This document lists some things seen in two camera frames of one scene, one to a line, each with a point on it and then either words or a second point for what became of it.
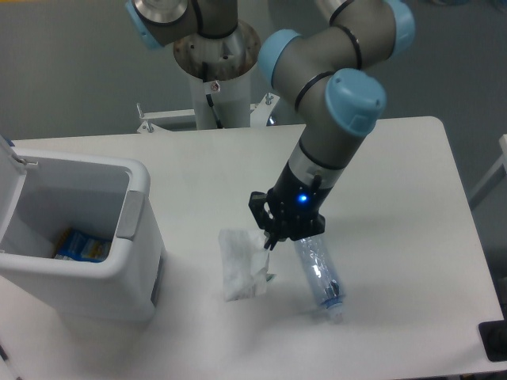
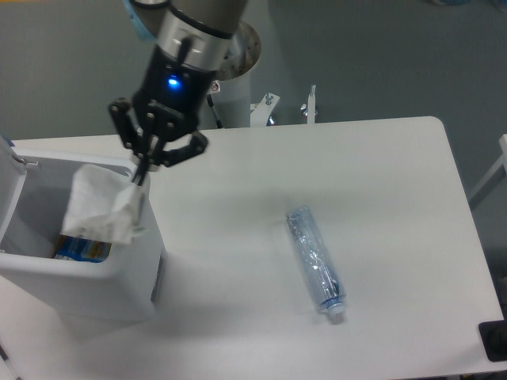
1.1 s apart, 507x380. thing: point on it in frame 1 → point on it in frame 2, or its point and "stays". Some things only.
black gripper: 295,205 → 173,89
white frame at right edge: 498,172 stays
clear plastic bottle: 319,269 stays
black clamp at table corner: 493,335 stays
